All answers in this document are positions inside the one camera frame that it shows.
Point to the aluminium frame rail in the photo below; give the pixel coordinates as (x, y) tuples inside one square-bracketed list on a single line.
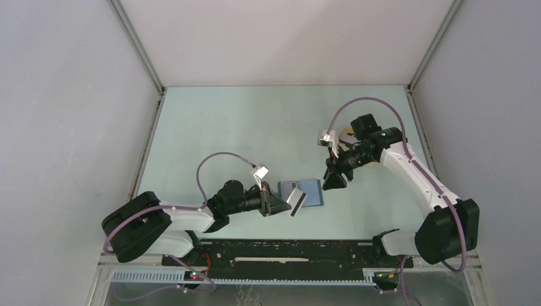
[(359, 255)]

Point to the white striped credit card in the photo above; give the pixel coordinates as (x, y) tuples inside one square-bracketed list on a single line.
[(287, 188)]

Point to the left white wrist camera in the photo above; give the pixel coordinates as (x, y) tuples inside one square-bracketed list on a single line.
[(259, 172)]

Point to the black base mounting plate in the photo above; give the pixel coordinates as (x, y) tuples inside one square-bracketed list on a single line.
[(289, 271)]

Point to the blue card holder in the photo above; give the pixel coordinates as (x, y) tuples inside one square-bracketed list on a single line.
[(313, 190)]

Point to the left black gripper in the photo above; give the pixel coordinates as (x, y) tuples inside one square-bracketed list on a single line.
[(270, 204)]

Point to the controller board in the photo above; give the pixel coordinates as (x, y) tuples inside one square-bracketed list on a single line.
[(386, 277), (195, 276)]

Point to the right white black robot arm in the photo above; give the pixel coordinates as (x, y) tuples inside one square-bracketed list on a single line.
[(450, 224)]

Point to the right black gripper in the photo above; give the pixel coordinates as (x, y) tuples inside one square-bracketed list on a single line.
[(335, 167)]

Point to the beige oval tray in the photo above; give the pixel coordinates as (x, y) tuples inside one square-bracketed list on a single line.
[(347, 138)]

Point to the left controller board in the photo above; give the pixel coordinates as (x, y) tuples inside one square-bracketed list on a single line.
[(195, 276)]

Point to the right controller board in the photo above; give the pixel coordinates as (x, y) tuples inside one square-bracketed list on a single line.
[(386, 277)]

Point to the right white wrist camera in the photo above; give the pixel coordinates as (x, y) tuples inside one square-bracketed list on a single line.
[(327, 138)]

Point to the white cable duct strip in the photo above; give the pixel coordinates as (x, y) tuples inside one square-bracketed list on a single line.
[(182, 277)]

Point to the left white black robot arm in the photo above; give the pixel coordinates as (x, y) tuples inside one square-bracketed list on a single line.
[(146, 225)]

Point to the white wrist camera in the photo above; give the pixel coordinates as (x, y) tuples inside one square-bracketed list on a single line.
[(327, 138), (259, 172)]

